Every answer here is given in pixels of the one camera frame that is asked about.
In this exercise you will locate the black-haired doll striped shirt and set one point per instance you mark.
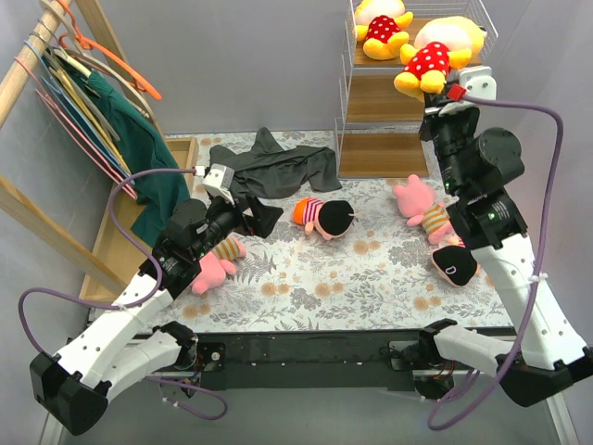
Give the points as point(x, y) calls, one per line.
point(331, 219)

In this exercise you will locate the orange hanger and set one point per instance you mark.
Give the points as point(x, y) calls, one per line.
point(104, 40)

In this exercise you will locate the yellow frog plush small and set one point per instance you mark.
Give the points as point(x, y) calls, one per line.
point(441, 46)

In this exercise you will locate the pink hanger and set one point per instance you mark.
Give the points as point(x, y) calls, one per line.
point(73, 130)

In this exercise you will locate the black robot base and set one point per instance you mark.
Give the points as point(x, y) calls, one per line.
point(315, 359)

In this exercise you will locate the dark grey cloth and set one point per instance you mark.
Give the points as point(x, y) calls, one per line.
point(269, 171)

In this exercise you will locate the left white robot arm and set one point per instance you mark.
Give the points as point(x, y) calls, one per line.
point(77, 383)

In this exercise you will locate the beige hanger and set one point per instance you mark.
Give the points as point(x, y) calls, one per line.
point(98, 62)

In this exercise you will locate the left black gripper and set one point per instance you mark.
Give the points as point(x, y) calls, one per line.
point(247, 213)

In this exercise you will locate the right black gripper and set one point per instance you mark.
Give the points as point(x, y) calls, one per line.
point(445, 120)

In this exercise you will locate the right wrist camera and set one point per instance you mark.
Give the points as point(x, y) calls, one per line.
point(474, 82)

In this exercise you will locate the yellow frog plush big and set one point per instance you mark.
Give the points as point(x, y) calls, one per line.
point(381, 27)

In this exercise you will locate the floral table mat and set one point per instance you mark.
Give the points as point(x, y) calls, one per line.
point(379, 275)

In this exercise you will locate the wooden clothes rack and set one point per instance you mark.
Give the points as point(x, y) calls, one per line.
point(41, 161)

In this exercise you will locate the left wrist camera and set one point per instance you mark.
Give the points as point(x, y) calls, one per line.
point(216, 180)

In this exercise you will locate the grey hanger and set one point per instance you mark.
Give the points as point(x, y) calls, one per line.
point(57, 56)

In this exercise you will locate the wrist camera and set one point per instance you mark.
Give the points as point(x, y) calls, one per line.
point(474, 82)
point(216, 180)

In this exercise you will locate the blue hanger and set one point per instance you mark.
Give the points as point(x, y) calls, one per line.
point(72, 110)

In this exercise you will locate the yellow hanger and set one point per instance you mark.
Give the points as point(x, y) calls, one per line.
point(92, 125)

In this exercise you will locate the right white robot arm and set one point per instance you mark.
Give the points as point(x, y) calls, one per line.
point(547, 356)

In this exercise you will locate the green shirt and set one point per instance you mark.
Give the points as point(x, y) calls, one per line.
point(142, 148)

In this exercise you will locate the pink pig plush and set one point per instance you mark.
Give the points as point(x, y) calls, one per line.
point(416, 201)
point(218, 264)

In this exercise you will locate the black-haired doll right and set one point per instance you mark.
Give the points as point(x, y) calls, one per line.
point(454, 262)

